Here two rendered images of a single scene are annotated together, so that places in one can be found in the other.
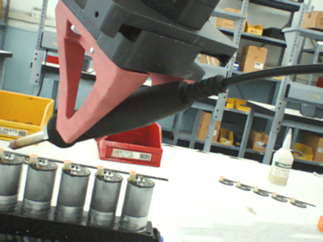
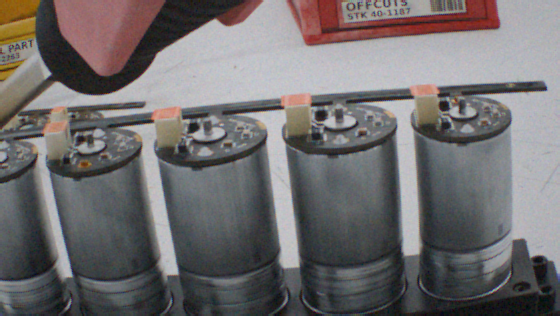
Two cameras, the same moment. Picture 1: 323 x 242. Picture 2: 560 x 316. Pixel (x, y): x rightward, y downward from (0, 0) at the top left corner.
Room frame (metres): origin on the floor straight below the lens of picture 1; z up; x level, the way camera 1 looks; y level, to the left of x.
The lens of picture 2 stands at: (0.08, 0.00, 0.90)
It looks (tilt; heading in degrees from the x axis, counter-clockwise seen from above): 23 degrees down; 12
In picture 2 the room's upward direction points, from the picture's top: 7 degrees counter-clockwise
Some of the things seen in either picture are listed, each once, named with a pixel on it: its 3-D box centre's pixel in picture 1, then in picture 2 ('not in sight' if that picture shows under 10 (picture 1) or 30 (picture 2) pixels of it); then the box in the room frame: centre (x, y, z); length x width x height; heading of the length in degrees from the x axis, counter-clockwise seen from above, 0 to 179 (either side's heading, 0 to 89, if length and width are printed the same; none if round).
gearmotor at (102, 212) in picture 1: (104, 202); (350, 227); (0.30, 0.03, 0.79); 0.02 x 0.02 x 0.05
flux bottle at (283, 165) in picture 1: (283, 155); not in sight; (0.64, -0.22, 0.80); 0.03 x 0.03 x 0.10
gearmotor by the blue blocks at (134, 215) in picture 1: (135, 207); (466, 213); (0.31, 0.01, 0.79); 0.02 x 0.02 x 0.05
